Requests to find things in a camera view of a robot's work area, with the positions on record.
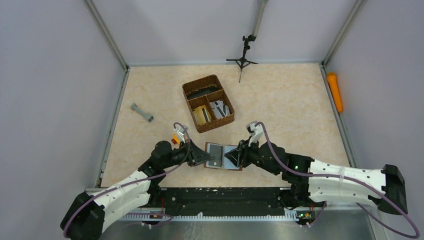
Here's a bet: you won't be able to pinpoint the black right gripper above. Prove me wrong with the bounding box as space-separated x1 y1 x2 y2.
224 135 281 176

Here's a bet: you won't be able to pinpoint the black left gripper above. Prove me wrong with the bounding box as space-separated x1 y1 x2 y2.
162 138 215 169

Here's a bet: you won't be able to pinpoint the brown leather card holder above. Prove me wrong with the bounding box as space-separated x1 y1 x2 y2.
203 142 242 171

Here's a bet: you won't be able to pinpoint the black VIP credit card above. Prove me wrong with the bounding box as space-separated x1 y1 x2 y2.
206 144 223 168

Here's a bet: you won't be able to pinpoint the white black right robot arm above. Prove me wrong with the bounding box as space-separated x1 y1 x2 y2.
225 140 408 215

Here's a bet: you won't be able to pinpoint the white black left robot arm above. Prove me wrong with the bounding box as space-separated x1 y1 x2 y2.
60 141 214 240

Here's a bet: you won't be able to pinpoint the gold cards in basket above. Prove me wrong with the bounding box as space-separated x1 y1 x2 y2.
193 105 212 125

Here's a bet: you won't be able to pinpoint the silver cards in basket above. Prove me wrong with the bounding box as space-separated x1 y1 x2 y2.
210 100 231 119

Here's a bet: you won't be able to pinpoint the black cards in basket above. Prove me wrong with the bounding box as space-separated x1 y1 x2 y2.
187 86 220 100

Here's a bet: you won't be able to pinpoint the yellow toy car block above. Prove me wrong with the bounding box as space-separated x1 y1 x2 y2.
171 134 181 145

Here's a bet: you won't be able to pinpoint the brown wicker divided basket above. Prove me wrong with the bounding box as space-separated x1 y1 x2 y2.
182 74 235 133

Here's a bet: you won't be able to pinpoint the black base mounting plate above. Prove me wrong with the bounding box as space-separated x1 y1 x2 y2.
145 187 323 217

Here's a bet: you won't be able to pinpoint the grey plastic dumbbell piece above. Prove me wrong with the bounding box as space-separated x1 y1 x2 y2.
130 103 154 123

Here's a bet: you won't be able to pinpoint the black mini tripod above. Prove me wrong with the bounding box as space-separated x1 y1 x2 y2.
226 34 258 83

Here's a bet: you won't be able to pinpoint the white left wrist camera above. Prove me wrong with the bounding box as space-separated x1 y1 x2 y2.
173 124 190 144

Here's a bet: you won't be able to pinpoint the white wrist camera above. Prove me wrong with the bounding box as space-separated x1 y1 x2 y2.
246 121 264 147
173 124 190 144

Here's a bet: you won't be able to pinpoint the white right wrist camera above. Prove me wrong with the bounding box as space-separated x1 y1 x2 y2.
246 121 264 147

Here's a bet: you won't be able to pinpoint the orange cylinder handle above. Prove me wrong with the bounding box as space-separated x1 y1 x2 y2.
326 72 344 113

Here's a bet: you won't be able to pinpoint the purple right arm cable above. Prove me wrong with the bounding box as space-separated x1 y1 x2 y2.
255 121 421 240

